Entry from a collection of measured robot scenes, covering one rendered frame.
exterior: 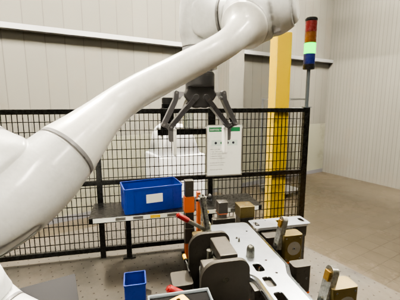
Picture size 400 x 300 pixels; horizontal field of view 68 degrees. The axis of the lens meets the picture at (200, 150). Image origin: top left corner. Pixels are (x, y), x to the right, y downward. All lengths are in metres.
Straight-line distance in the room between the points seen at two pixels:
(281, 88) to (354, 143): 5.02
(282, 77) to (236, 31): 1.33
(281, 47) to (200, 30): 1.23
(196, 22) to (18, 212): 0.53
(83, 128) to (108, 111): 0.06
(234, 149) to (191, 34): 1.13
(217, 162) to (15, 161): 1.42
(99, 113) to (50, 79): 3.68
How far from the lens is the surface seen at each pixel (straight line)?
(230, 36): 0.60
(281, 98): 1.92
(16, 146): 0.46
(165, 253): 1.86
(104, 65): 4.31
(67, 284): 1.24
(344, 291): 1.06
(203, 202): 1.20
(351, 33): 7.04
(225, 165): 1.78
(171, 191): 1.57
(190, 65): 0.56
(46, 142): 0.46
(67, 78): 4.20
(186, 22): 0.76
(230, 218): 1.56
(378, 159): 6.63
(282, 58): 1.93
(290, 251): 1.35
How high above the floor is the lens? 1.59
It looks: 9 degrees down
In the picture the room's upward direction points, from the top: straight up
